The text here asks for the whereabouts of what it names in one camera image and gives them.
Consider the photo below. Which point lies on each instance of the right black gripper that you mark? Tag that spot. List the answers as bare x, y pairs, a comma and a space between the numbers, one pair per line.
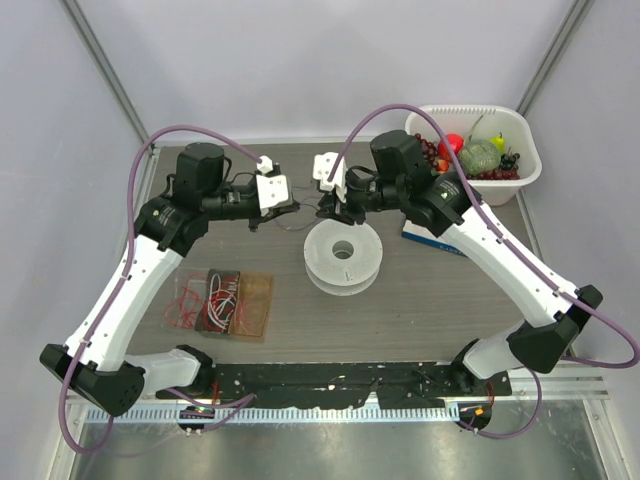
334, 209

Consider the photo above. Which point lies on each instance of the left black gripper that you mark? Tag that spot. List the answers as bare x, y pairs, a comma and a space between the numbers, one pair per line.
272, 213

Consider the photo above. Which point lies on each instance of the white plastic cable spool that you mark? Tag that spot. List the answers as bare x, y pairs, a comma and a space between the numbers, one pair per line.
342, 260

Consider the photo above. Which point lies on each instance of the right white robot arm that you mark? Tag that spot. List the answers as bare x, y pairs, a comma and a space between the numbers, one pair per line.
555, 311

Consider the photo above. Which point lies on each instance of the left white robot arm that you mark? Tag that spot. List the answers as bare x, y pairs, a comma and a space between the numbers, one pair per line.
93, 361

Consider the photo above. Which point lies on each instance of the blue white razor box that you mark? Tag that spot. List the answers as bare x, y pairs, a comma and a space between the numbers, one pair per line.
423, 236

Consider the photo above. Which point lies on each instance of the dark red grape bunch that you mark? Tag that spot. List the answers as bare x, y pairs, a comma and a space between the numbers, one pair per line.
431, 155

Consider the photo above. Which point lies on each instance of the red apple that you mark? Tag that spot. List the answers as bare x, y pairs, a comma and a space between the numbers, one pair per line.
455, 141

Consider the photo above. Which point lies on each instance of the green netted melon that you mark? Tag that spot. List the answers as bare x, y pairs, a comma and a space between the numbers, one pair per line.
479, 156

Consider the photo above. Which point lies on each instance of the white plastic basket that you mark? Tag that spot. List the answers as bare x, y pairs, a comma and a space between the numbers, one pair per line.
485, 122

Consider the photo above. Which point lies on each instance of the red grapes front row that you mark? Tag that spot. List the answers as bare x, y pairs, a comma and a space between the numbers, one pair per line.
496, 175

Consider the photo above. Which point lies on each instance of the yellow pear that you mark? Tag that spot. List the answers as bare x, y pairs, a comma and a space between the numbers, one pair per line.
499, 142

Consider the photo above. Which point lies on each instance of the black grape bunch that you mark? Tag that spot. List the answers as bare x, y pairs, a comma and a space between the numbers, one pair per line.
509, 161

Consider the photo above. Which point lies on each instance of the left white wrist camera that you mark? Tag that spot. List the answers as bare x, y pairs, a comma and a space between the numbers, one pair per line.
272, 186

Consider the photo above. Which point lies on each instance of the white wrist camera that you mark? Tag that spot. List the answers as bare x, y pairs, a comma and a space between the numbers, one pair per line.
330, 172
272, 186

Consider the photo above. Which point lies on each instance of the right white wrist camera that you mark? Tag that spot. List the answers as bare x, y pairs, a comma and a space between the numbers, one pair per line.
330, 172

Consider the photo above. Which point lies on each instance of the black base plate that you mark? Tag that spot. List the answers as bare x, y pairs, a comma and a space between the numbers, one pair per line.
339, 386

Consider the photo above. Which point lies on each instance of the slotted cable duct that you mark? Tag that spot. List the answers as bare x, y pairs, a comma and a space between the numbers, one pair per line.
369, 413

